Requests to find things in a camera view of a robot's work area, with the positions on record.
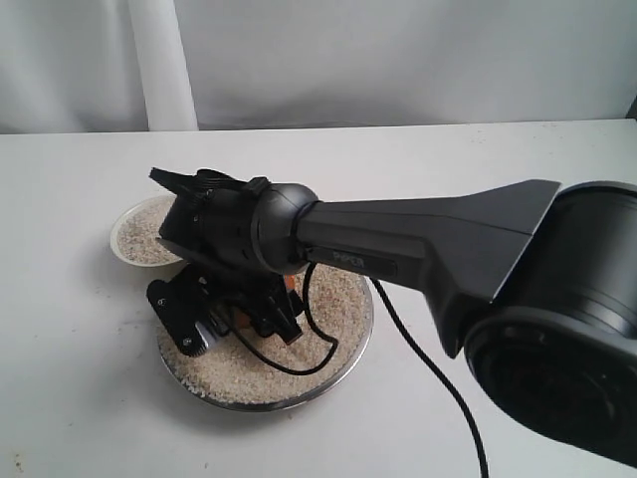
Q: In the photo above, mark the rice in cream bowl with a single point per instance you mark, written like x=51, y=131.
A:
x=142, y=234

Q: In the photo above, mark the rice in steel tray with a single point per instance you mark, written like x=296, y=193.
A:
x=323, y=318

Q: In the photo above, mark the brown wooden cup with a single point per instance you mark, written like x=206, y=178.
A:
x=288, y=284

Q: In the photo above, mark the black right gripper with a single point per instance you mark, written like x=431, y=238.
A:
x=181, y=302

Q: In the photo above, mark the round steel tray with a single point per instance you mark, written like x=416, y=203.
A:
x=259, y=406

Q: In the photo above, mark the white backdrop curtain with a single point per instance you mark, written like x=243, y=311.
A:
x=98, y=66

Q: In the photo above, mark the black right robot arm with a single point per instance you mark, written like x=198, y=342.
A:
x=534, y=284

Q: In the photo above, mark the cream ceramic bowl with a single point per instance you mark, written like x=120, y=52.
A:
x=119, y=244

